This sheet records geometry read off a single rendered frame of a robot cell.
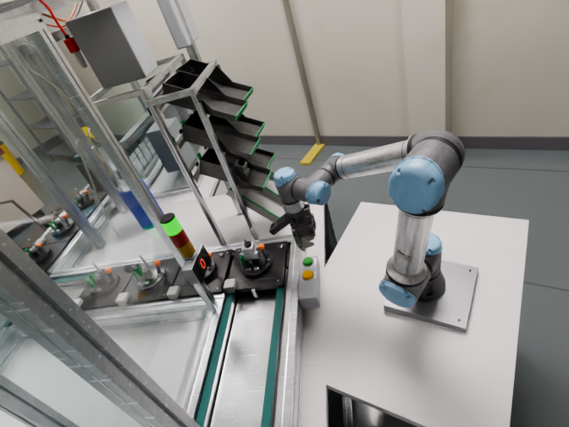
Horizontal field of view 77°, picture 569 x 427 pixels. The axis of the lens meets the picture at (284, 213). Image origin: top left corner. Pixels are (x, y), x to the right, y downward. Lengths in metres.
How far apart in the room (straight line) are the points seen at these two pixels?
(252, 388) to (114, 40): 1.92
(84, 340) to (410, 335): 1.08
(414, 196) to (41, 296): 0.70
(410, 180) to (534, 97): 2.81
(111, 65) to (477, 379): 2.29
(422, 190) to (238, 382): 0.84
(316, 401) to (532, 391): 1.28
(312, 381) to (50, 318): 1.01
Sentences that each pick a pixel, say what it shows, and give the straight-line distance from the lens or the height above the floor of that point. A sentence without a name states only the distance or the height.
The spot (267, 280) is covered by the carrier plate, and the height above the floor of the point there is 0.97.
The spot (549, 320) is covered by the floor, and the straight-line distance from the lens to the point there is 2.48.
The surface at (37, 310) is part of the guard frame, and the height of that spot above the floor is 1.80.
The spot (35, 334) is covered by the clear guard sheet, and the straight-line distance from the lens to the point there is 0.36.
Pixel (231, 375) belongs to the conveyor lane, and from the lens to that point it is 1.30.
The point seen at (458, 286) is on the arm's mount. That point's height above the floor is 0.88.
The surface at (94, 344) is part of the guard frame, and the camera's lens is 0.40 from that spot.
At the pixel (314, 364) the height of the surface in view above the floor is 0.86.
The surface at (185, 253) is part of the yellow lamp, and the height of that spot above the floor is 1.28.
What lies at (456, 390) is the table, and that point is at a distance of 1.23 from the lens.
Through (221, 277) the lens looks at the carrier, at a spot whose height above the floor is 0.97.
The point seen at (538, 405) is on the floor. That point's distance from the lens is 2.22.
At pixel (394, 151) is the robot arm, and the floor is 1.46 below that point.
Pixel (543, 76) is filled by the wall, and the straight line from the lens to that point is 3.50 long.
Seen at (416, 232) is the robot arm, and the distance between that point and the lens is 0.95.
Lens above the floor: 1.97
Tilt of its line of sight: 36 degrees down
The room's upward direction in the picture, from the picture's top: 19 degrees counter-clockwise
